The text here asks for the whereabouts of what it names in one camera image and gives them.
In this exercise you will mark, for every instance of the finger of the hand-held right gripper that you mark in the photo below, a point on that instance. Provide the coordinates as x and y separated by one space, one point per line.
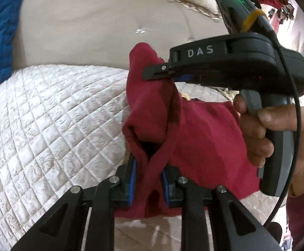
156 72

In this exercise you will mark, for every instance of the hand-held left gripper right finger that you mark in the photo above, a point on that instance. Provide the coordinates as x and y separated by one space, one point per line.
167 189

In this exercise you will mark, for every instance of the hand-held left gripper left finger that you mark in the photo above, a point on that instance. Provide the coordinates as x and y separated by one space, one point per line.
132 181

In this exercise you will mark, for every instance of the red garment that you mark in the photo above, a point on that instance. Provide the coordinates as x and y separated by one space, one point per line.
201 136

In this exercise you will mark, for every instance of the beige tufted headboard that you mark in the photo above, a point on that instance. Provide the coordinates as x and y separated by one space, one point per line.
76 26

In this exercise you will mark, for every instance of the cream quilted bedspread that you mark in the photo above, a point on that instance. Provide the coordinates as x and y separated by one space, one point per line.
50 123

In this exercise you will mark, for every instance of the blue quilted cloth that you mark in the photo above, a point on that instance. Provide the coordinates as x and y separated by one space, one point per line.
0 31

